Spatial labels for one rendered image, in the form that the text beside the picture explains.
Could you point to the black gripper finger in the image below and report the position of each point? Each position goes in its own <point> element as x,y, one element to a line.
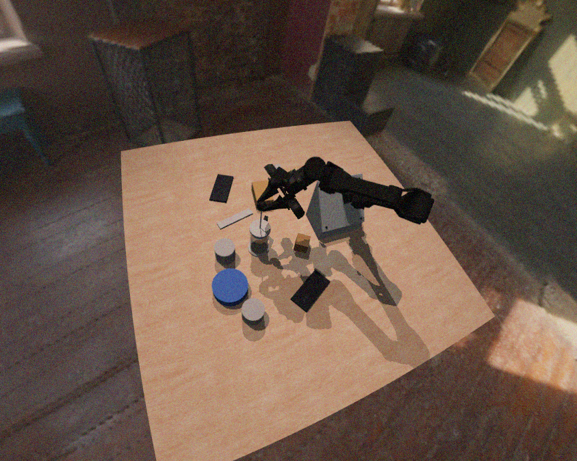
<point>279,203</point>
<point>268,192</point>

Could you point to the blue cylinder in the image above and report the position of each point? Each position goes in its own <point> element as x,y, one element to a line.
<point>230,287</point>

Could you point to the grey cylinder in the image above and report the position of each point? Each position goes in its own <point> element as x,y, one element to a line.
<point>253,311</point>
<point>225,251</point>

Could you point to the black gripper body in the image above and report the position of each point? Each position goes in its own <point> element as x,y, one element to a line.
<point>290,199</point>

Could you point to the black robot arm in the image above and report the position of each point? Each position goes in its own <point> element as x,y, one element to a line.
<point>414,206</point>

